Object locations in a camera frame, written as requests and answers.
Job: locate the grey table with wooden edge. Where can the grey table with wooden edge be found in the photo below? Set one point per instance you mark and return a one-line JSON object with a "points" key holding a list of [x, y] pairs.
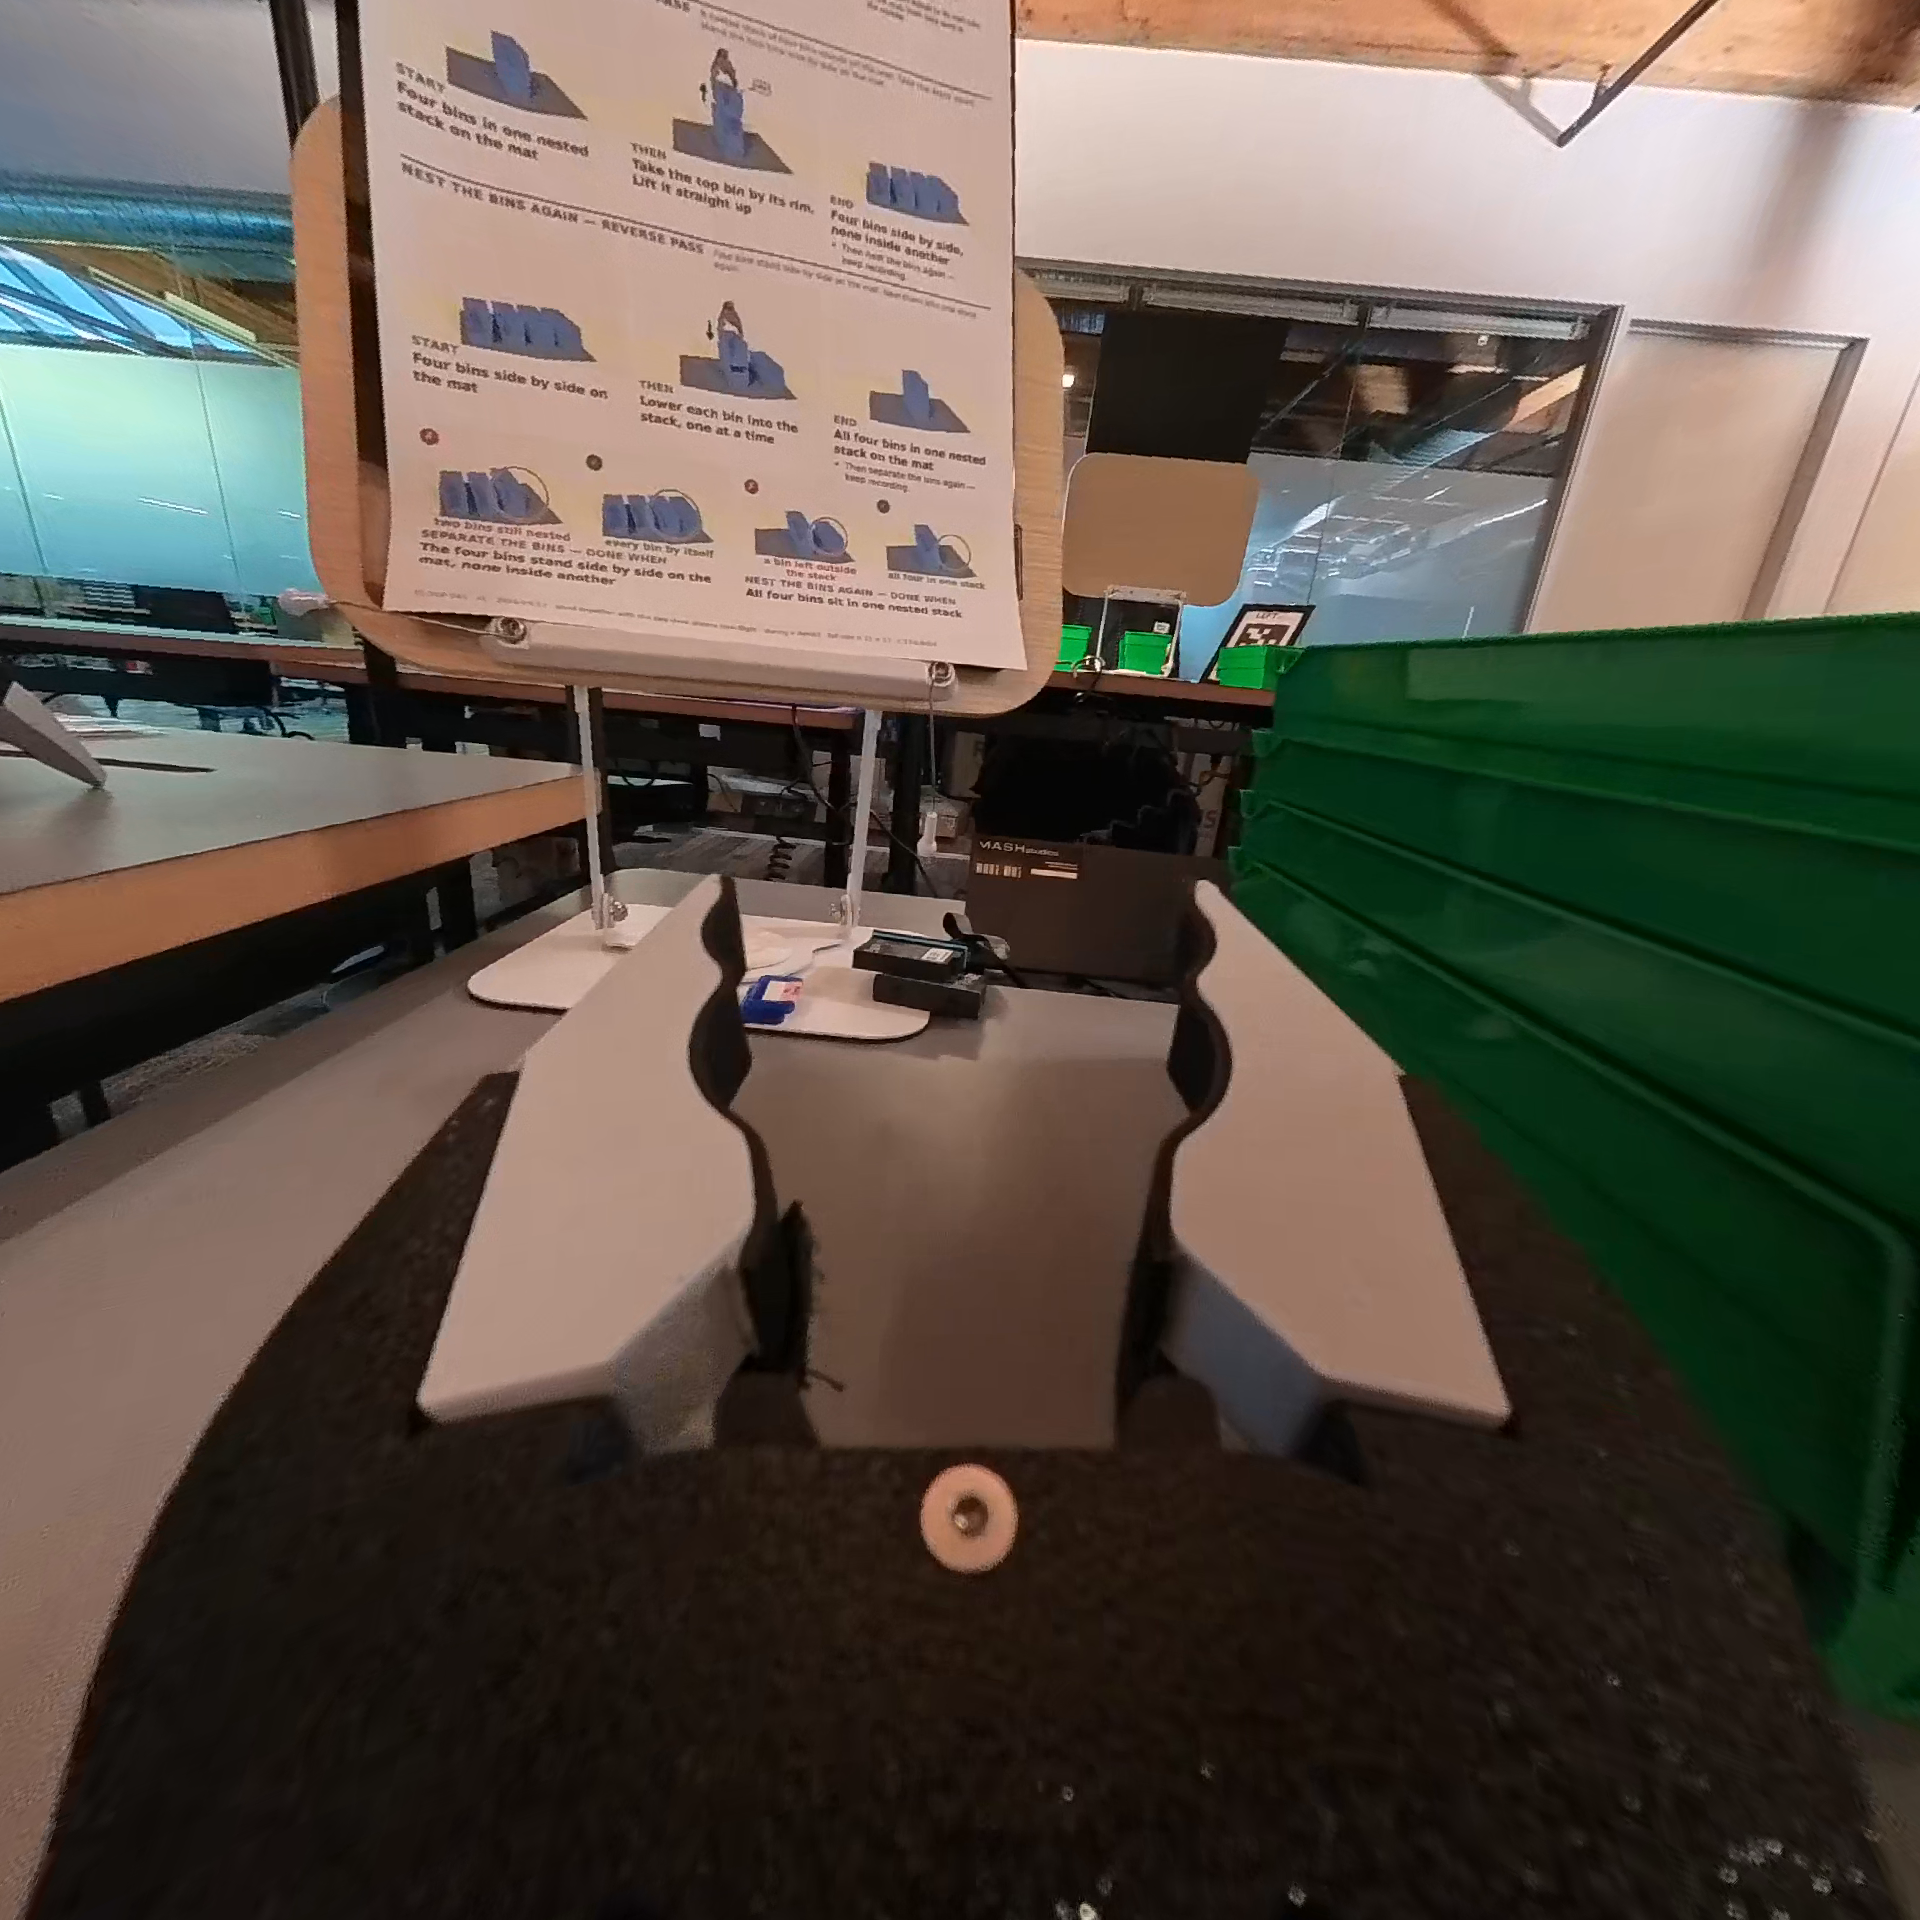
{"points": [[224, 810]]}

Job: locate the instruction poster on stand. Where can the instruction poster on stand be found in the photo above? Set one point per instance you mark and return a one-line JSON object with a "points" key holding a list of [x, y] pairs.
{"points": [[340, 450]]}

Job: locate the black ceiling brace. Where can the black ceiling brace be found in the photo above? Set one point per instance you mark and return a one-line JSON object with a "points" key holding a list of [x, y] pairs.
{"points": [[1638, 67]]}

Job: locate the long wooden work table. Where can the long wooden work table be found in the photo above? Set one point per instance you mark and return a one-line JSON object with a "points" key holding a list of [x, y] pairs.
{"points": [[1172, 685]]}

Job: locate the black camera battery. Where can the black camera battery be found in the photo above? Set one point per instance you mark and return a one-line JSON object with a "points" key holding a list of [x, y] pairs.
{"points": [[931, 993], [909, 954]]}

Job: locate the white door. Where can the white door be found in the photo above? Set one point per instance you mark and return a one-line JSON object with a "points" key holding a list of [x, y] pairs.
{"points": [[1695, 480]]}

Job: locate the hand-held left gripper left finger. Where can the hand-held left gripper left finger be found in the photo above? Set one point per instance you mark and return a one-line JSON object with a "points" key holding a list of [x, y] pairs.
{"points": [[599, 1201]]}

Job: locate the white instruction sheet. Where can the white instruction sheet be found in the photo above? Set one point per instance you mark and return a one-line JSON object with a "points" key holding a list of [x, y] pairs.
{"points": [[676, 375]]}

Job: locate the square marker tag board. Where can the square marker tag board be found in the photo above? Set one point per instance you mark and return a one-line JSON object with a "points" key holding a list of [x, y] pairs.
{"points": [[1267, 626]]}

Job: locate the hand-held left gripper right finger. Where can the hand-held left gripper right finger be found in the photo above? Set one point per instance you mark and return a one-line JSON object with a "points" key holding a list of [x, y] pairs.
{"points": [[1319, 1201]]}

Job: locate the black hanging panel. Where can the black hanging panel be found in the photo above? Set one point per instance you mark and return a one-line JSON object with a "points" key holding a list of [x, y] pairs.
{"points": [[1193, 383]]}

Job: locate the black and grey tool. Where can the black and grey tool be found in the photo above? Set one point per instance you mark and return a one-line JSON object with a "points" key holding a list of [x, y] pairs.
{"points": [[37, 735]]}

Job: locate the white round disc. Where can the white round disc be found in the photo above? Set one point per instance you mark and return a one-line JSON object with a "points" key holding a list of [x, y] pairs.
{"points": [[774, 948]]}

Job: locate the beige rounded board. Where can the beige rounded board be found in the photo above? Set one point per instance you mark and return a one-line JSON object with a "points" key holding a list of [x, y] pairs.
{"points": [[1163, 524]]}

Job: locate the black cardboard box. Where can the black cardboard box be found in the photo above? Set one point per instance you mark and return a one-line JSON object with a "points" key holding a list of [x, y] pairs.
{"points": [[1080, 914]]}

